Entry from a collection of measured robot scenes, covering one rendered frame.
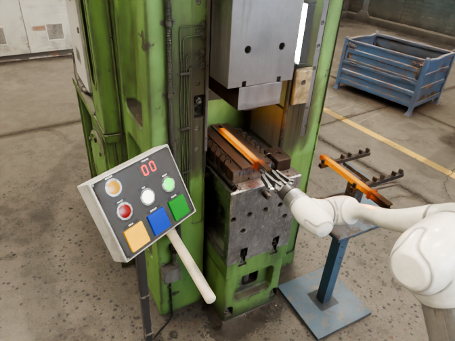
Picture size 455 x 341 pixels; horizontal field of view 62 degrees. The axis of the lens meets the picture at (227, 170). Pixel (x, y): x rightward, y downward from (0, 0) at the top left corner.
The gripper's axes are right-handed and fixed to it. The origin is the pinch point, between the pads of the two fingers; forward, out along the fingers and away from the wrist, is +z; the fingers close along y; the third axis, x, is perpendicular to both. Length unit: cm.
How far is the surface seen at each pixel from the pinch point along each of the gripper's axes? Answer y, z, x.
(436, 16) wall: 721, 424, -70
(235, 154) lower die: -4.6, 16.6, -1.4
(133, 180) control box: -59, -8, 16
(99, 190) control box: -70, -12, 18
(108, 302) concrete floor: -68, 38, -101
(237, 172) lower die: -9.9, 5.1, -2.3
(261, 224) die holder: 1.8, -2.0, -31.6
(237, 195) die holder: -13.0, -1.2, -9.6
